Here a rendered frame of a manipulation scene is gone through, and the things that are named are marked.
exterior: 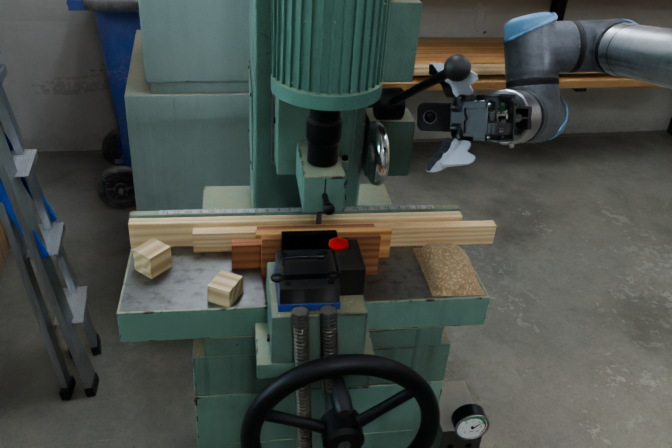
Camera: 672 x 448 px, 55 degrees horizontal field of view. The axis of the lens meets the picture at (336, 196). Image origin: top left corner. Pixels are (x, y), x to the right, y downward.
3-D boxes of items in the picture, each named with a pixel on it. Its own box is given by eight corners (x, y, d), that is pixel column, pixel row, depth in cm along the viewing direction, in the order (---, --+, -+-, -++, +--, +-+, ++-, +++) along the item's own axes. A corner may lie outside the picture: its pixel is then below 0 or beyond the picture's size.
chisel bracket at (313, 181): (302, 221, 109) (304, 177, 105) (295, 181, 121) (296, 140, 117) (345, 220, 110) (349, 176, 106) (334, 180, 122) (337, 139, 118)
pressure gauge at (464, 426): (451, 448, 117) (458, 417, 113) (445, 431, 120) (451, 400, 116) (484, 446, 118) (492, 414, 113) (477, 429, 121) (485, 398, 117)
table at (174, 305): (108, 389, 94) (103, 358, 91) (134, 264, 120) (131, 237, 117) (506, 365, 103) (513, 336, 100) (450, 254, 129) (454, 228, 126)
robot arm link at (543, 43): (552, 19, 119) (554, 87, 120) (492, 21, 117) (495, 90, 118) (580, 8, 110) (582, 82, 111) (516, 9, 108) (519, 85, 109)
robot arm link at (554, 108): (521, 90, 122) (523, 143, 122) (489, 88, 112) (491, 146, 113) (571, 84, 115) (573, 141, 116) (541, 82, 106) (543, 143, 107)
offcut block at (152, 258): (151, 279, 107) (149, 258, 105) (134, 269, 109) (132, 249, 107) (172, 266, 110) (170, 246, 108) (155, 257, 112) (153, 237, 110)
